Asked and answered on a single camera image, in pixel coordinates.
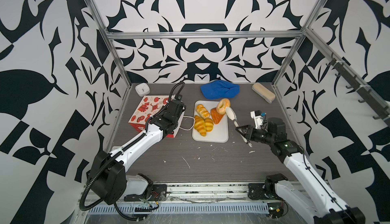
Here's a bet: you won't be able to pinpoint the white red paper bag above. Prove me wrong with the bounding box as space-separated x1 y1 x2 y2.
129 95 169 133

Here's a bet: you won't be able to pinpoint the pale yellow fake bun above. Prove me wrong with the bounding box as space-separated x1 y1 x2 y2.
216 98 231 115

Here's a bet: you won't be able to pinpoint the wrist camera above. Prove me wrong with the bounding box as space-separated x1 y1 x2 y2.
175 94 182 101
250 110 266 129

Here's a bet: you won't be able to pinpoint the yellow fake croissant large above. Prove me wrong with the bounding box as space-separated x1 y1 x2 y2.
194 115 207 137

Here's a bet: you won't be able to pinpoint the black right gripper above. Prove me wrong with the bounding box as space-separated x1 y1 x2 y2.
236 124 276 146

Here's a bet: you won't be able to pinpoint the black wall hook rail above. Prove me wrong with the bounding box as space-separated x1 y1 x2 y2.
325 53 390 126

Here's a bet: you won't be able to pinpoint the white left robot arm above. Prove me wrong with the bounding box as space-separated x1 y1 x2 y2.
79 99 186 210

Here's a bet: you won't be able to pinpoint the white square analog clock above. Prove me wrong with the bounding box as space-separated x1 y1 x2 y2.
135 83 150 97

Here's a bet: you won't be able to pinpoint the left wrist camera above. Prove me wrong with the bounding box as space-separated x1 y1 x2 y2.
175 94 182 101

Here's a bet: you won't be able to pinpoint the orange fake baguette bread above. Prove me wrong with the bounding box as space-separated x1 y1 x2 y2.
210 108 224 124

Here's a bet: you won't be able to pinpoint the small yellow fake bread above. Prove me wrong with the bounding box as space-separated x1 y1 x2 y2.
204 118 214 132

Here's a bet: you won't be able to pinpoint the yellow fake croissant bread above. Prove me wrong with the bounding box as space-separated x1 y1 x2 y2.
196 104 210 119

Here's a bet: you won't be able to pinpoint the beige sponge block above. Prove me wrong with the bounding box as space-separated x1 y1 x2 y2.
252 83 276 104

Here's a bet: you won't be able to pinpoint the metal white-tipped tongs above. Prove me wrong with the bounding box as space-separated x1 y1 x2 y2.
225 107 252 147

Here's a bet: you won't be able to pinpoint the black corrugated cable conduit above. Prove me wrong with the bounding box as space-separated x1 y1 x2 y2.
79 155 122 212

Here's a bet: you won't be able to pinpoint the white slotted cable duct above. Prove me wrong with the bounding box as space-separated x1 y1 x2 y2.
86 202 270 215

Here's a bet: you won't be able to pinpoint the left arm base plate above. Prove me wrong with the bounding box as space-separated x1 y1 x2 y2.
124 184 168 202

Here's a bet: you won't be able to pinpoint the blue cloth cap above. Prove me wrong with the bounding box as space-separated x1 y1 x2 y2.
200 80 240 100

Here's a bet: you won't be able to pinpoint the white plastic tray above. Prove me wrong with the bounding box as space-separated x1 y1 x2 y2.
192 100 229 143

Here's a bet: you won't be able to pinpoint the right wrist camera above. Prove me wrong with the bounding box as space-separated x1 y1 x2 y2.
250 110 266 129

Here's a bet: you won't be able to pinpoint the green circuit board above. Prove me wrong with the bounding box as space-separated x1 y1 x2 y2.
267 202 284 219

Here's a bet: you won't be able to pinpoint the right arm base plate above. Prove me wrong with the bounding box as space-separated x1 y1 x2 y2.
248 182 282 201

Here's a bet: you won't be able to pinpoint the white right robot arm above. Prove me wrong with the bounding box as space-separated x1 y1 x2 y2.
236 118 366 224

